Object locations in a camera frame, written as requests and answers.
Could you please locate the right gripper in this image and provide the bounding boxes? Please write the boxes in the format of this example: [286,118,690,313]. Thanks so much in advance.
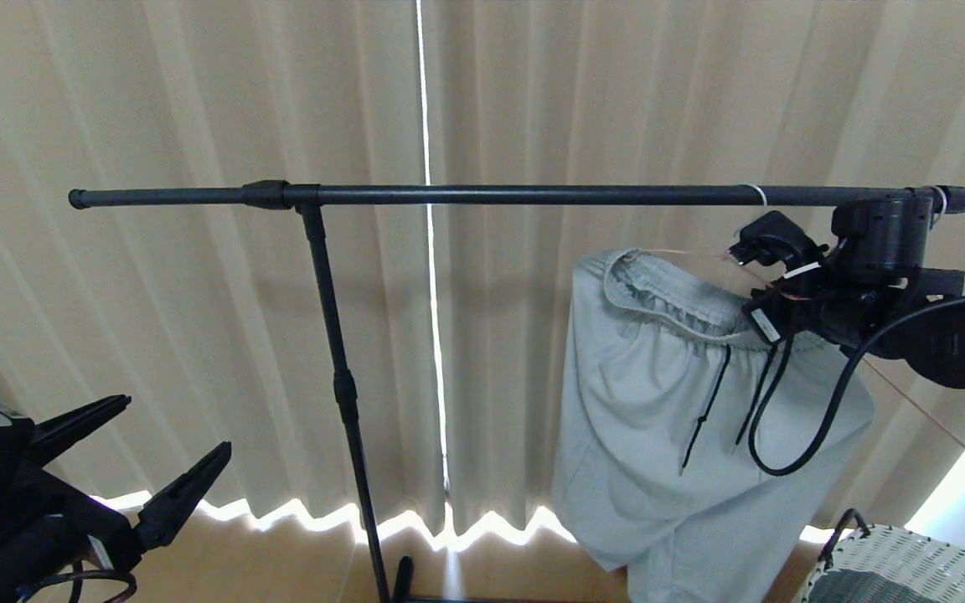
[742,285,885,348]

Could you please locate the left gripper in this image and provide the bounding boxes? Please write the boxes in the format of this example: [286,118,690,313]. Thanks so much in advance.
[0,394,233,603]

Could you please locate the pink clothes hanger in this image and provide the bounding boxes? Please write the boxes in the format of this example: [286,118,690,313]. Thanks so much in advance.
[625,246,965,465]

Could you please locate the pale grey shorts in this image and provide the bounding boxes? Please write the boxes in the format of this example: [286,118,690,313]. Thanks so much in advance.
[551,248,877,603]

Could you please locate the white laundry basket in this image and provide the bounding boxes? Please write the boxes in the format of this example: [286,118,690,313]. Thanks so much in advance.
[792,508,965,603]

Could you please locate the black clothes rack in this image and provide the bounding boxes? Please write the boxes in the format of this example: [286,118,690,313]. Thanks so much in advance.
[68,180,965,603]

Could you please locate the beige curtain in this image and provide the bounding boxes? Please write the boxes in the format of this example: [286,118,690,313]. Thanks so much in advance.
[0,0,965,545]

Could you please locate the black cable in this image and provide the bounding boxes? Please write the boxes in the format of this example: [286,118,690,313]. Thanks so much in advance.
[746,289,965,477]

